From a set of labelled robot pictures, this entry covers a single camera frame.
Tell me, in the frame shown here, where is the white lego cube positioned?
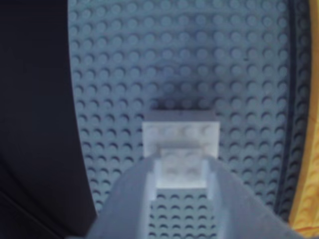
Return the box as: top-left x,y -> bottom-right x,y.
142,111 -> 221,190

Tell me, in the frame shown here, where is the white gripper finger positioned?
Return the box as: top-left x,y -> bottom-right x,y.
206,156 -> 305,239
87,156 -> 157,239

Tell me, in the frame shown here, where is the grey studded lego baseplate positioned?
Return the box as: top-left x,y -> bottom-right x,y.
67,0 -> 312,239

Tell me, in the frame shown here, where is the dark grey brick strip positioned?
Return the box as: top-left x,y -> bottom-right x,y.
278,0 -> 304,217

